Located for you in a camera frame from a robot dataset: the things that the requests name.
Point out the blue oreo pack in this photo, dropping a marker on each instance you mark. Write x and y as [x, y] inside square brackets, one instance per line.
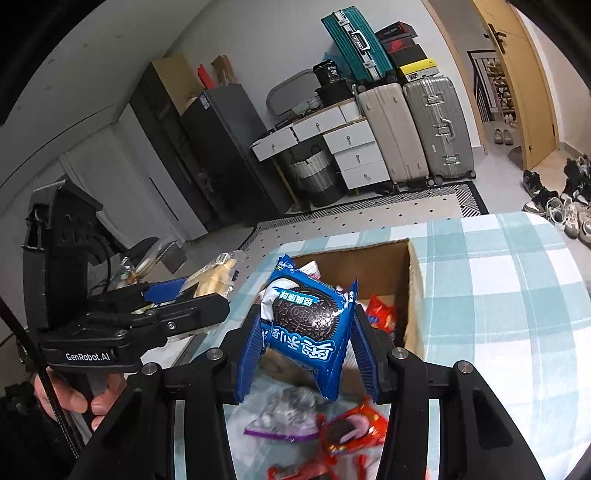
[309, 322]

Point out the silver suitcase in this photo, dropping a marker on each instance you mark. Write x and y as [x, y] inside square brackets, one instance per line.
[441, 125]

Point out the woven laundry basket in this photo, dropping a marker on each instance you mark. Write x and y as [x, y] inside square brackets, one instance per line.
[317, 175]

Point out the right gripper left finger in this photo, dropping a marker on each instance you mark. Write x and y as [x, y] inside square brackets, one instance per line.
[136, 438]

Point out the red snack pack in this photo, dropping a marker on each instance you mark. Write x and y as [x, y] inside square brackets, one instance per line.
[359, 466]

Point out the teal plaid tablecloth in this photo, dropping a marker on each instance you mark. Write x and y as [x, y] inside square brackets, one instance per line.
[501, 291]

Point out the red chips bag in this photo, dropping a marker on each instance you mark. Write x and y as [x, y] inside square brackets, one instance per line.
[382, 315]

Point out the white drawer desk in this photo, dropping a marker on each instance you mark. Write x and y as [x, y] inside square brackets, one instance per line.
[345, 133]

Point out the wooden door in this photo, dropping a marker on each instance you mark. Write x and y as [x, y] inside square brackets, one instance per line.
[526, 78]

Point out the red oreo pack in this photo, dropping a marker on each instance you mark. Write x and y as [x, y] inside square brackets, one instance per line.
[357, 429]

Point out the beige suitcase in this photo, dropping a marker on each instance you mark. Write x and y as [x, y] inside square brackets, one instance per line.
[393, 126]

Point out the clear cracker pack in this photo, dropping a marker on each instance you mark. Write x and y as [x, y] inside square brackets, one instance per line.
[216, 277]

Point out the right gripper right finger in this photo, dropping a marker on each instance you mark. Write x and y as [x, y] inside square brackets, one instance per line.
[478, 438]

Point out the left hand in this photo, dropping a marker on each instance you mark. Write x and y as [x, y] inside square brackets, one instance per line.
[73, 401]

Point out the black refrigerator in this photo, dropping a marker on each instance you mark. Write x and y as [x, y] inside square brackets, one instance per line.
[221, 125]

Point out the stacked shoe boxes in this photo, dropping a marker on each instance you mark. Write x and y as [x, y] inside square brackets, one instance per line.
[410, 61]

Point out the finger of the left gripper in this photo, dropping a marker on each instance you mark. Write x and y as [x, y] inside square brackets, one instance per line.
[161, 291]
[161, 322]

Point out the purple white snack bag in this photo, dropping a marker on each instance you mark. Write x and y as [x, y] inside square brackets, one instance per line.
[290, 415]

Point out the teal suitcase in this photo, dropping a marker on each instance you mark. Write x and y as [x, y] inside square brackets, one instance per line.
[359, 45]

